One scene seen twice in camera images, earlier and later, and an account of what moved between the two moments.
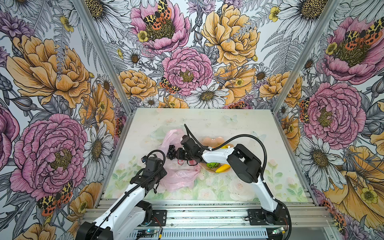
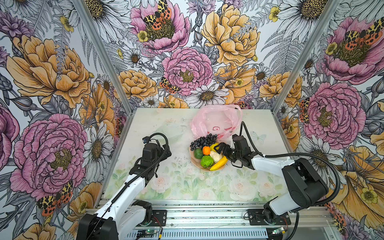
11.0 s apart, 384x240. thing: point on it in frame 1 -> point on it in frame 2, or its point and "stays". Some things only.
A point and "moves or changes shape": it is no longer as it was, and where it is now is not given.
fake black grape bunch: [171, 153] -> [206, 141]
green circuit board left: [148, 231] stays
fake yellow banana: [223, 168] moves or changes shape
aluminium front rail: [233, 214] stays
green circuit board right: [278, 230] stays
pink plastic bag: [181, 174] -> [220, 120]
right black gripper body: [183, 154] -> [231, 153]
